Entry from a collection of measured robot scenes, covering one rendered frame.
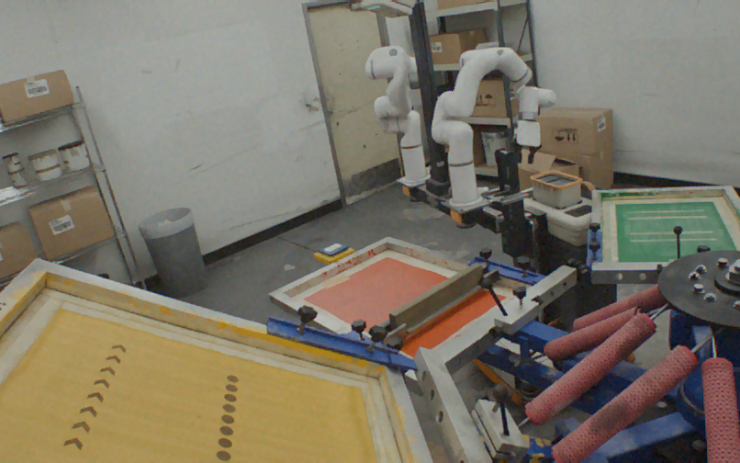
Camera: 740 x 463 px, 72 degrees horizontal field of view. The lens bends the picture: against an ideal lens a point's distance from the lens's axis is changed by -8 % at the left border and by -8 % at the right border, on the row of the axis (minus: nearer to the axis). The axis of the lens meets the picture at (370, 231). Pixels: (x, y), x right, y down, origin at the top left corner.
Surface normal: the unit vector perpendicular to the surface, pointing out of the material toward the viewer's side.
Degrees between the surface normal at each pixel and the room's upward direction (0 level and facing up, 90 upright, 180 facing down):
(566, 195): 92
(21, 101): 90
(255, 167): 90
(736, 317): 0
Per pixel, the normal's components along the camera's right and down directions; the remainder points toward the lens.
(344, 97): 0.62, 0.18
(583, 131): -0.71, 0.36
